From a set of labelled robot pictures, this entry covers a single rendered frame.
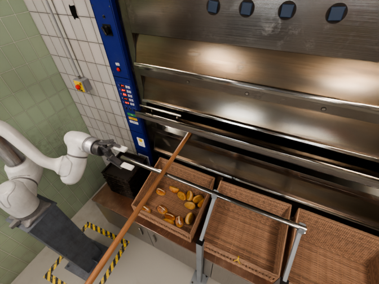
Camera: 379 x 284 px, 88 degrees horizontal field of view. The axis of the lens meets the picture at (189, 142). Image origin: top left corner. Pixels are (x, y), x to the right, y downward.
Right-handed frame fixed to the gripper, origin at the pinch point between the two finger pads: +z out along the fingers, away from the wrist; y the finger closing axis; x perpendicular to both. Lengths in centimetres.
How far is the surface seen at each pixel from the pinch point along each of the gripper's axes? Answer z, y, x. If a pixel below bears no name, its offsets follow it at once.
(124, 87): -43, -5, -53
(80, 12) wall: -65, -49, -56
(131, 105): -40, 10, -53
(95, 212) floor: -99, 148, -6
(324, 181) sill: 100, 31, -53
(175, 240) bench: 18, 90, -2
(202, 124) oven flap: 20, 8, -49
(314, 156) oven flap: 86, 8, -47
